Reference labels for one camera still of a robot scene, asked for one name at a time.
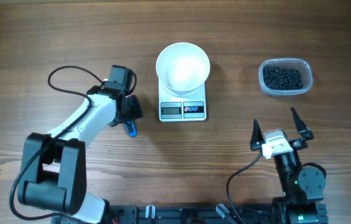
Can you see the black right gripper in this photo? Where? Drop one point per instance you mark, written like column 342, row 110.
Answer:
column 300, row 143

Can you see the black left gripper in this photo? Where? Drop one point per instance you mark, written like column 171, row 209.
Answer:
column 136, row 112

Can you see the pink measuring scoop blue handle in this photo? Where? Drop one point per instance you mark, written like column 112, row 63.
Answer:
column 131, row 129

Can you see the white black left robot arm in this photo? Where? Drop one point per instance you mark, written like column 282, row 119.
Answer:
column 52, row 182

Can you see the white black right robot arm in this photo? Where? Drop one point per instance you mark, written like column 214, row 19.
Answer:
column 302, row 184

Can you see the white digital kitchen scale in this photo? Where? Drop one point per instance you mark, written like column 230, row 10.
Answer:
column 179, row 106

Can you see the white bowl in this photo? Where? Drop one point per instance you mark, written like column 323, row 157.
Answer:
column 182, row 67

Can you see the black beans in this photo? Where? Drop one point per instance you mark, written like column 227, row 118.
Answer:
column 279, row 78

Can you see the clear plastic container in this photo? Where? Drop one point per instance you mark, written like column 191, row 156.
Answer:
column 290, row 63

